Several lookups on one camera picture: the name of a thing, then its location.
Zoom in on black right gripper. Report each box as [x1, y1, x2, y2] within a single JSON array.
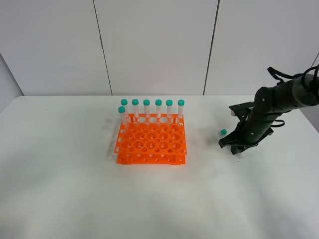
[[218, 102, 274, 155]]

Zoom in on teal-capped test tube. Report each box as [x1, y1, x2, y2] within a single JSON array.
[[118, 106, 128, 132], [219, 129, 228, 136]]

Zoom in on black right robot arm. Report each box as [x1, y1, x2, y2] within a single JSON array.
[[218, 66, 319, 155]]

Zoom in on row tube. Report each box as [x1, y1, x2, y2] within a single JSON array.
[[177, 99, 185, 120], [132, 99, 139, 119], [155, 99, 162, 119], [166, 100, 173, 119], [143, 99, 150, 118], [121, 99, 128, 119]]

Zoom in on orange test tube rack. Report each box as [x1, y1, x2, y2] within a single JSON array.
[[114, 114, 187, 165]]

